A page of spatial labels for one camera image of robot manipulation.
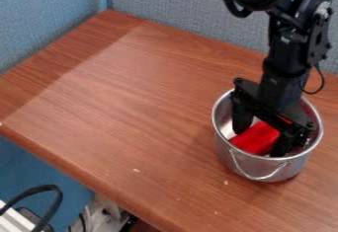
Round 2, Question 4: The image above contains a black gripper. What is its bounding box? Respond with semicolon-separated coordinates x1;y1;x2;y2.
231;72;317;157

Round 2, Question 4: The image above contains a red plastic block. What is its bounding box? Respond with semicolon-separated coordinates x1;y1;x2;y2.
230;121;281;156

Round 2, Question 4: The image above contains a black cable loop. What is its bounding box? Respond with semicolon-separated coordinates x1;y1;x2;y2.
0;184;63;232

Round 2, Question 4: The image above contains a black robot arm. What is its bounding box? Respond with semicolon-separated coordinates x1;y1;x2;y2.
223;0;333;157

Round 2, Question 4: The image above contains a metal pot with handle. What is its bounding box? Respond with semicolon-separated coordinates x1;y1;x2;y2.
211;90;325;183

